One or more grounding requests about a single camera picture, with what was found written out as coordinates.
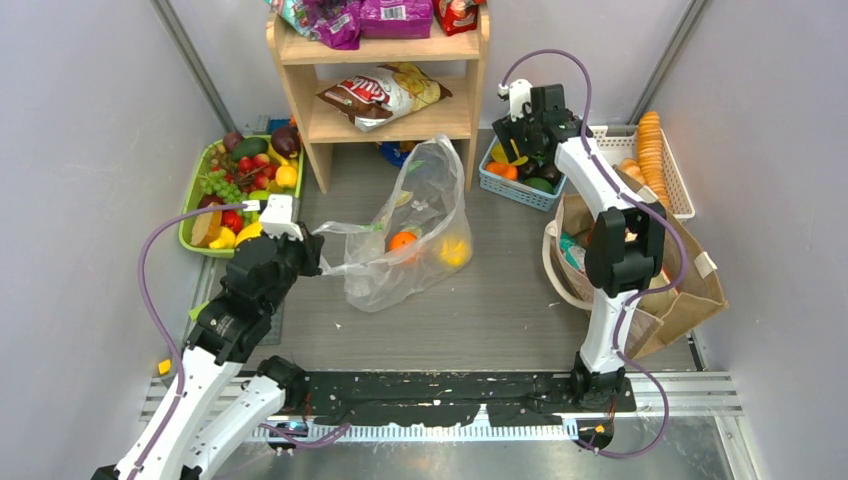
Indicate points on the blue snack bag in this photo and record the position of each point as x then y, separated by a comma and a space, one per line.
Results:
396, 152

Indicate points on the white bread basket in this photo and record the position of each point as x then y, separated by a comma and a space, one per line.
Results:
619, 142

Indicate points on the brown burlap grocery bag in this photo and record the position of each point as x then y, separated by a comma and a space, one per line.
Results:
661, 319

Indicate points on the green apple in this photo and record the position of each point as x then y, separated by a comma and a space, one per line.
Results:
260, 195

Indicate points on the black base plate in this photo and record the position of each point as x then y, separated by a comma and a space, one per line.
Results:
446, 399

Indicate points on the red snack bag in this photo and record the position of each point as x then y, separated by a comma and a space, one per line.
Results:
457, 16

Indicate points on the blue fruit basket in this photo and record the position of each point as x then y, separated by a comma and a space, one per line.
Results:
516, 190

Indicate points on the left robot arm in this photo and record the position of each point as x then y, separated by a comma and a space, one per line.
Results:
180, 441

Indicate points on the green grape bunch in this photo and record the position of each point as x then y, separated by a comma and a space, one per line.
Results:
218, 187

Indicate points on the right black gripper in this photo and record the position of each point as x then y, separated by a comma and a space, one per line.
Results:
510, 134

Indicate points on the green fruit tray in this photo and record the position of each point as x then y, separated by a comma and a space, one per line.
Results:
279, 171

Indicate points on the avocado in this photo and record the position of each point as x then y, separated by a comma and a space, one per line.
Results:
249, 147

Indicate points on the wooden shelf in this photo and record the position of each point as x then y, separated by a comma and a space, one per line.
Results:
307, 67

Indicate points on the orange fruit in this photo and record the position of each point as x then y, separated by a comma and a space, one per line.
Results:
402, 240

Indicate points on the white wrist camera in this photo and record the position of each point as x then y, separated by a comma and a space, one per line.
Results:
518, 95
277, 216

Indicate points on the stacked round crackers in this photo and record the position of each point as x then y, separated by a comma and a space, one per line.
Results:
650, 156

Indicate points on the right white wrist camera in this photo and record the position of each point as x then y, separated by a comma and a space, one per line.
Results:
518, 95

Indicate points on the purple snack bag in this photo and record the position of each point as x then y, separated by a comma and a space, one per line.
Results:
334, 23

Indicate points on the yellow toy block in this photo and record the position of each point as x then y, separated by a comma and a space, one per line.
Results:
164, 367

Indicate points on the small croissant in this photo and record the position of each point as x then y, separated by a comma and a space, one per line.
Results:
632, 169

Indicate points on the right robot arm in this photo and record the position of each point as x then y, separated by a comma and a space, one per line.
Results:
625, 246

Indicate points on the magenta snack bag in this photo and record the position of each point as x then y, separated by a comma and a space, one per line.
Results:
396, 19

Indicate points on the Chuba chips bag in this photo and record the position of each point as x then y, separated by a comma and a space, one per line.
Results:
383, 94

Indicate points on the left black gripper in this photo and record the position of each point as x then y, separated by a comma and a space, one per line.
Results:
308, 249

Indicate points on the clear plastic bag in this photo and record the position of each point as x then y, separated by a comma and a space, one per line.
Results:
420, 236

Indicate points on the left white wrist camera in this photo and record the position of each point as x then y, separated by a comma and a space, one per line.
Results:
277, 216

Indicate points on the teal snack bag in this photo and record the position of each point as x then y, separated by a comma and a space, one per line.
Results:
572, 252

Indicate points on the yellow mango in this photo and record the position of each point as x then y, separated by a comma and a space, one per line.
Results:
248, 232

